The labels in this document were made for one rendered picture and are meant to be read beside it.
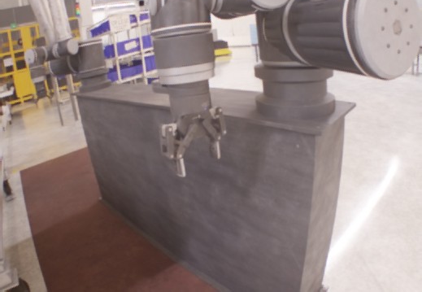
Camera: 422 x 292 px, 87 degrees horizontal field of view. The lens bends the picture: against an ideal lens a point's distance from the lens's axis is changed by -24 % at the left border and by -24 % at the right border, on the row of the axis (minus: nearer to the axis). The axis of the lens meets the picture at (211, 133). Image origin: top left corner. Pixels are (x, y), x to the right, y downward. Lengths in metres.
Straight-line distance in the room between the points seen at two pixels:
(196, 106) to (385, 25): 0.36
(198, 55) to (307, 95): 0.38
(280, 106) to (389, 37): 0.36
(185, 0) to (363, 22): 0.29
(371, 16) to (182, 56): 0.32
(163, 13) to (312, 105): 0.45
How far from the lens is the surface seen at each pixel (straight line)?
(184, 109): 0.49
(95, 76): 1.92
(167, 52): 0.47
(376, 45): 0.50
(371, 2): 0.49
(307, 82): 0.74
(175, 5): 0.46
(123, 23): 3.87
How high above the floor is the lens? 1.13
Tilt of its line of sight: 19 degrees down
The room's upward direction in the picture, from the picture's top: 7 degrees counter-clockwise
